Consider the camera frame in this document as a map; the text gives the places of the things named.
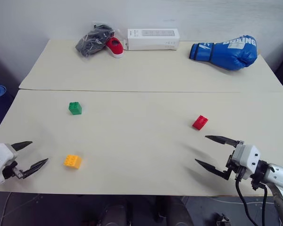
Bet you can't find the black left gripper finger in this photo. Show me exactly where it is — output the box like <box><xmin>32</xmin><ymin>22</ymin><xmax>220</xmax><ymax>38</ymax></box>
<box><xmin>22</xmin><ymin>158</ymin><xmax>49</xmax><ymax>180</ymax></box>
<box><xmin>11</xmin><ymin>141</ymin><xmax>33</xmax><ymax>152</ymax></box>

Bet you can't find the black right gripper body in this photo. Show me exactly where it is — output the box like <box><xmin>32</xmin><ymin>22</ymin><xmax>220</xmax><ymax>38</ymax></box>
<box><xmin>225</xmin><ymin>140</ymin><xmax>252</xmax><ymax>181</ymax></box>

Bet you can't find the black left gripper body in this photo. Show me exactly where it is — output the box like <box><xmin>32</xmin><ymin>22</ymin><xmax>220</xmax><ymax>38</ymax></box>
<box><xmin>1</xmin><ymin>161</ymin><xmax>24</xmax><ymax>181</ymax></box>

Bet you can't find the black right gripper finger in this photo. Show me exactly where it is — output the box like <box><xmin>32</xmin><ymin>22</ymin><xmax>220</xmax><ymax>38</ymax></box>
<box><xmin>194</xmin><ymin>158</ymin><xmax>232</xmax><ymax>181</ymax></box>
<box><xmin>205</xmin><ymin>135</ymin><xmax>241</xmax><ymax>148</ymax></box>

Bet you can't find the red toy brick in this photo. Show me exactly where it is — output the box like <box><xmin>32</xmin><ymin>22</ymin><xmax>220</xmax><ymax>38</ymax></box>
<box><xmin>192</xmin><ymin>115</ymin><xmax>209</xmax><ymax>130</ymax></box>

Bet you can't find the yellow toy brick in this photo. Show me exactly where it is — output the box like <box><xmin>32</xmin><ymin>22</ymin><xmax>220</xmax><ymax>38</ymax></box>
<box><xmin>63</xmin><ymin>154</ymin><xmax>83</xmax><ymax>170</ymax></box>

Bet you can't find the small black floor device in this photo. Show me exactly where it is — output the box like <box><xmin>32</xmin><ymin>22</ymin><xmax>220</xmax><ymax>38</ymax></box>
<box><xmin>214</xmin><ymin>212</ymin><xmax>232</xmax><ymax>226</ymax></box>

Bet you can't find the dark rounded black shape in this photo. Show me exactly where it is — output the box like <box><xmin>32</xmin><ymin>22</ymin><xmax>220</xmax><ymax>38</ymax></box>
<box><xmin>154</xmin><ymin>196</ymin><xmax>195</xmax><ymax>226</ymax></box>

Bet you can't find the green toy brick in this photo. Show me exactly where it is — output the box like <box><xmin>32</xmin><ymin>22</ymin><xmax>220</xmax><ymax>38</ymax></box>
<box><xmin>68</xmin><ymin>101</ymin><xmax>83</xmax><ymax>115</ymax></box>

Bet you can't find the blue boxing glove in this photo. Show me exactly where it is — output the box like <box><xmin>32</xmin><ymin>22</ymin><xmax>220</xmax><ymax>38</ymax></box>
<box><xmin>189</xmin><ymin>35</ymin><xmax>258</xmax><ymax>71</ymax></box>

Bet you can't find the dark rounded grey shape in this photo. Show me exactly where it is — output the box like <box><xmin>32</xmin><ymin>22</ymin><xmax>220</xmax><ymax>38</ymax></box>
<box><xmin>100</xmin><ymin>204</ymin><xmax>131</xmax><ymax>226</ymax></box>

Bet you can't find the white cardboard box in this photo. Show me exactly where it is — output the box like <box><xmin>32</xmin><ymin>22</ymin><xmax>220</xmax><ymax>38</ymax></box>
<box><xmin>127</xmin><ymin>28</ymin><xmax>181</xmax><ymax>51</ymax></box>

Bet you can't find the clear bag with black item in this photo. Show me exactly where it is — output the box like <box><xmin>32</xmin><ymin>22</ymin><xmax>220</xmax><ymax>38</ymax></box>
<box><xmin>75</xmin><ymin>22</ymin><xmax>121</xmax><ymax>58</ymax></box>

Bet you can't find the red slip-on shoe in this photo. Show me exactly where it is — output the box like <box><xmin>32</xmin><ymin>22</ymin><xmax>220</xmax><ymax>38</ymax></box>
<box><xmin>106</xmin><ymin>37</ymin><xmax>125</xmax><ymax>59</ymax></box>

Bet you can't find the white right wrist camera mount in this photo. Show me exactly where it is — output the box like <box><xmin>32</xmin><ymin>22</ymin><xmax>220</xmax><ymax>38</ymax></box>
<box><xmin>232</xmin><ymin>144</ymin><xmax>261</xmax><ymax>177</ymax></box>

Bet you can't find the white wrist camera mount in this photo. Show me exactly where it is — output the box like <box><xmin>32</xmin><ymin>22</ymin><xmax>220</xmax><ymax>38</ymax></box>
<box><xmin>0</xmin><ymin>142</ymin><xmax>18</xmax><ymax>185</ymax></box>
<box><xmin>232</xmin><ymin>144</ymin><xmax>261</xmax><ymax>177</ymax></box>

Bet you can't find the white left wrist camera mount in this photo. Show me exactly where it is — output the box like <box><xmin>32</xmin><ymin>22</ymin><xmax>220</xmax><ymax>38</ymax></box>
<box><xmin>0</xmin><ymin>142</ymin><xmax>18</xmax><ymax>185</ymax></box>

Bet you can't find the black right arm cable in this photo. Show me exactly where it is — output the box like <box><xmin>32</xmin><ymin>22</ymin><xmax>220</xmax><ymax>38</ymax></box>
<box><xmin>234</xmin><ymin>173</ymin><xmax>268</xmax><ymax>226</ymax></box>

